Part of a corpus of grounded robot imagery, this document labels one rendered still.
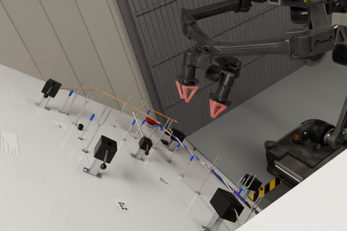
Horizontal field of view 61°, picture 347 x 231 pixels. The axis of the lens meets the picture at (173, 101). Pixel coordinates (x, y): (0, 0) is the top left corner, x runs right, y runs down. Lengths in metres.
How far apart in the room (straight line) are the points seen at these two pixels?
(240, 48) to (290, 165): 1.36
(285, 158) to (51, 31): 1.94
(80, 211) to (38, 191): 0.09
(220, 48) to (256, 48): 0.14
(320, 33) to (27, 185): 0.95
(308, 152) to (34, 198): 2.07
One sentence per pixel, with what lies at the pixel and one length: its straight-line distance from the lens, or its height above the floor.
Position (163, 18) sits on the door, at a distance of 2.54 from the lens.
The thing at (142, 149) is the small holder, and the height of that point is 1.33.
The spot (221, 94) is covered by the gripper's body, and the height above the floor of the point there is 1.25.
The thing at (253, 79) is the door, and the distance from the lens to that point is 3.39.
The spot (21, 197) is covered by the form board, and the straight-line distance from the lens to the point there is 0.59.
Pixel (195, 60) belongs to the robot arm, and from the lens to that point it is 1.14.
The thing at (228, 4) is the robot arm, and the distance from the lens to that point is 1.71.
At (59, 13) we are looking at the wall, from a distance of 2.31.
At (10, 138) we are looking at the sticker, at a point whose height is 1.62.
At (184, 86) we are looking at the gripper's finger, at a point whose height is 1.36.
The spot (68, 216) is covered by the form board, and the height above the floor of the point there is 1.55.
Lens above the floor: 1.94
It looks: 32 degrees down
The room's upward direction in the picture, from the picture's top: 16 degrees counter-clockwise
